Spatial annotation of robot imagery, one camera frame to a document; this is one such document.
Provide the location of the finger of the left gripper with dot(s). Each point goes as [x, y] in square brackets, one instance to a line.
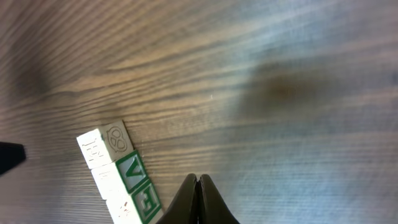
[11, 155]

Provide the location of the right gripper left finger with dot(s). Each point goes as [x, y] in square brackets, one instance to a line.
[183, 209]

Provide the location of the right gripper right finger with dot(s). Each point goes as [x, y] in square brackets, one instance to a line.
[211, 206]

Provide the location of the yellow block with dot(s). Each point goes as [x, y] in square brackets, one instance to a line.
[140, 207]

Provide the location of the white block red letters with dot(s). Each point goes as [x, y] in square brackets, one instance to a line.
[121, 177]

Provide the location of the blue pictogram block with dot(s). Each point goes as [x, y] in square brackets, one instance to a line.
[105, 144]

